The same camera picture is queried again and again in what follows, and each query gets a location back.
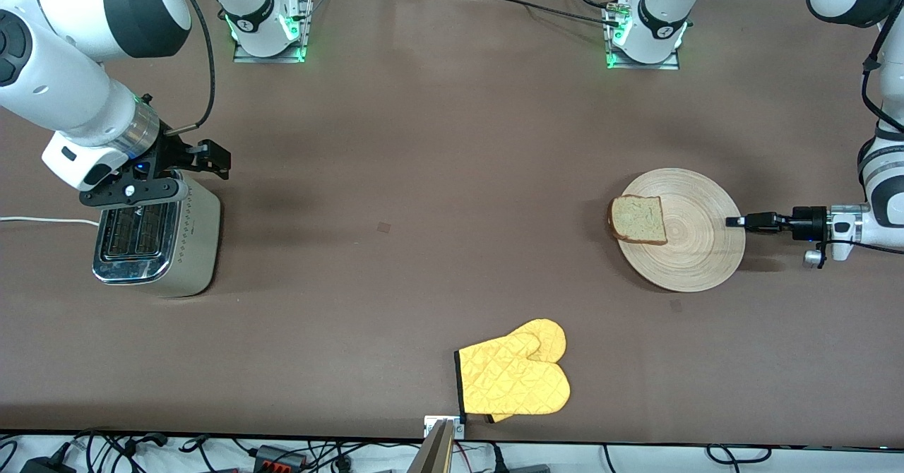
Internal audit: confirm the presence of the thin black table cable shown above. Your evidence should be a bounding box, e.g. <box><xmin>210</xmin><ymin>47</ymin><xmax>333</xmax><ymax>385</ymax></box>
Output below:
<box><xmin>452</xmin><ymin>0</ymin><xmax>622</xmax><ymax>28</ymax></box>

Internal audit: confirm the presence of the round wooden plate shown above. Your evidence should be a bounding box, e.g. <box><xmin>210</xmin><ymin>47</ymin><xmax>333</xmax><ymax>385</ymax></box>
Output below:
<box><xmin>616</xmin><ymin>168</ymin><xmax>747</xmax><ymax>293</ymax></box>

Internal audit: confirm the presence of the tan camera mount bar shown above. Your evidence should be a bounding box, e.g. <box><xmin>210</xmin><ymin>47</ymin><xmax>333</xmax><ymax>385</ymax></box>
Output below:
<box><xmin>406</xmin><ymin>420</ymin><xmax>455</xmax><ymax>473</ymax></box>

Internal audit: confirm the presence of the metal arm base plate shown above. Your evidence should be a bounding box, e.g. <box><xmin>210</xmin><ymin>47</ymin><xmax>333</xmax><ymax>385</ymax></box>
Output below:
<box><xmin>606</xmin><ymin>0</ymin><xmax>680</xmax><ymax>70</ymax></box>
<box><xmin>233</xmin><ymin>0</ymin><xmax>311</xmax><ymax>63</ymax></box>

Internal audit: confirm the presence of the small metal table bracket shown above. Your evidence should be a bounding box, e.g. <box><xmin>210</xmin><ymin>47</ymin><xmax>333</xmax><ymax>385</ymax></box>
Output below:
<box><xmin>424</xmin><ymin>415</ymin><xmax>465</xmax><ymax>440</ymax></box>

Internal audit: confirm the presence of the bread slice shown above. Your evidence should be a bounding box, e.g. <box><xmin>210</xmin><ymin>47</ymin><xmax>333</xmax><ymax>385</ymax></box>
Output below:
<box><xmin>609</xmin><ymin>195</ymin><xmax>669</xmax><ymax>246</ymax></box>

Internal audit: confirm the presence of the white toaster power cable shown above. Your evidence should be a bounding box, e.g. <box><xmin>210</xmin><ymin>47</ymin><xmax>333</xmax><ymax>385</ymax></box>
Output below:
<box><xmin>0</xmin><ymin>215</ymin><xmax>100</xmax><ymax>227</ymax></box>

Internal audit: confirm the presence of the black power adapter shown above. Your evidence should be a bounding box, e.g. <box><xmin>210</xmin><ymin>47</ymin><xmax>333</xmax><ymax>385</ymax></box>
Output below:
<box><xmin>20</xmin><ymin>455</ymin><xmax>77</xmax><ymax>473</ymax></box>

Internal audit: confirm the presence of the silver two-slot toaster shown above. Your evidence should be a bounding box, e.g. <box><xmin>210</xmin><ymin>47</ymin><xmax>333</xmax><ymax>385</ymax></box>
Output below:
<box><xmin>92</xmin><ymin>169</ymin><xmax>222</xmax><ymax>298</ymax></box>

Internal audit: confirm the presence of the yellow quilted oven mitt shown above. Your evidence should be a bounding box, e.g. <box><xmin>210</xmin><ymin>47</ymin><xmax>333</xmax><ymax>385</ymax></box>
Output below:
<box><xmin>454</xmin><ymin>318</ymin><xmax>571</xmax><ymax>424</ymax></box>

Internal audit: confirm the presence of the black orange connector block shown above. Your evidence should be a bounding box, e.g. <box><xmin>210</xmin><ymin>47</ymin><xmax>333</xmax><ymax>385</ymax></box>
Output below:
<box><xmin>253</xmin><ymin>445</ymin><xmax>309</xmax><ymax>471</ymax></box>

